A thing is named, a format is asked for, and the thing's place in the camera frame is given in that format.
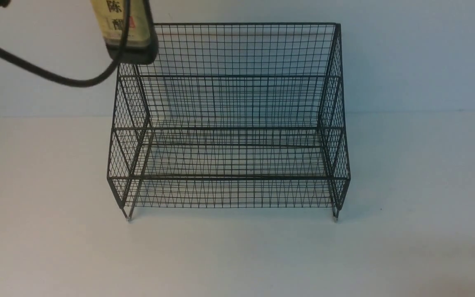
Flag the black cable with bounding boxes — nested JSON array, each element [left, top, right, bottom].
[[0, 0, 133, 88]]

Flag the black wire mesh rack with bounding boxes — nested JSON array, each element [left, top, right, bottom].
[[107, 22, 351, 221]]

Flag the yellow label seasoning bottle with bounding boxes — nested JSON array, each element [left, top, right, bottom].
[[91, 0, 159, 65]]

